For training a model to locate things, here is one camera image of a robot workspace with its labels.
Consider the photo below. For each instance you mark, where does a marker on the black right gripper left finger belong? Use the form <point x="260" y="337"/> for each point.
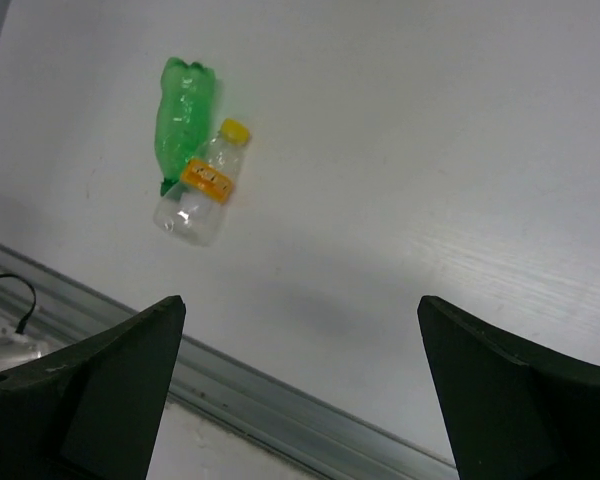
<point x="92" y="410"/>

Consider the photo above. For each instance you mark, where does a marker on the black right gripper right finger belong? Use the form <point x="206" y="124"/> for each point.
<point x="512" y="409"/>

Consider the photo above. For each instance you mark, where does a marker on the small yellow cap bottle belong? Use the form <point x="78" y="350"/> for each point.
<point x="194" y="208"/>

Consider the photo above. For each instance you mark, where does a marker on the green crushed plastic bottle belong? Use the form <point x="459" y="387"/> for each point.
<point x="184" y="116"/>

